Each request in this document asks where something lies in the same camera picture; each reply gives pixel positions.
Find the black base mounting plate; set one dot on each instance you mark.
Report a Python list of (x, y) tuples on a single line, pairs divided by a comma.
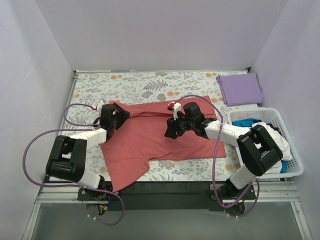
[(167, 195)]

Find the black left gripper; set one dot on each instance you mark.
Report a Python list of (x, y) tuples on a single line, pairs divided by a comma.
[(120, 116)]

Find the white t shirt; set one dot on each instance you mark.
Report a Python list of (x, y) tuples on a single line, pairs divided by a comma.
[(281, 166)]

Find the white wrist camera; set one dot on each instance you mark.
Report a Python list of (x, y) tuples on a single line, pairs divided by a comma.
[(99, 105), (174, 107)]

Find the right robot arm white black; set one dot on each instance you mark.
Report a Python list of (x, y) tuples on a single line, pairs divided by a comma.
[(258, 150)]

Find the aluminium frame rail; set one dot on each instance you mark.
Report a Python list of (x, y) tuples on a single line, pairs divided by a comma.
[(275, 214)]

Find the blue t shirt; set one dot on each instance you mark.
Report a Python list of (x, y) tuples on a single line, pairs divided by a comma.
[(247, 123)]

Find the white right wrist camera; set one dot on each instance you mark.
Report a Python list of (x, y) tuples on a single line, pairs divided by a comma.
[(174, 107)]

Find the folded purple t shirt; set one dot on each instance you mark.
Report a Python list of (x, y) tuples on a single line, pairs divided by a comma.
[(240, 89)]

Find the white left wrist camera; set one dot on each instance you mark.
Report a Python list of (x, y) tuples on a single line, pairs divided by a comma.
[(99, 105)]

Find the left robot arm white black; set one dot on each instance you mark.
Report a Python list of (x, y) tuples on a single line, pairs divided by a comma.
[(67, 159)]

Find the floral patterned table mat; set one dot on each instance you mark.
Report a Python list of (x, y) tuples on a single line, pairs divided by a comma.
[(145, 87)]

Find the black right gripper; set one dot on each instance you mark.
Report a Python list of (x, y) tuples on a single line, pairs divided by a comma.
[(175, 127)]

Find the red t shirt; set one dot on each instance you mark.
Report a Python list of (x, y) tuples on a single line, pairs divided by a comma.
[(142, 138)]

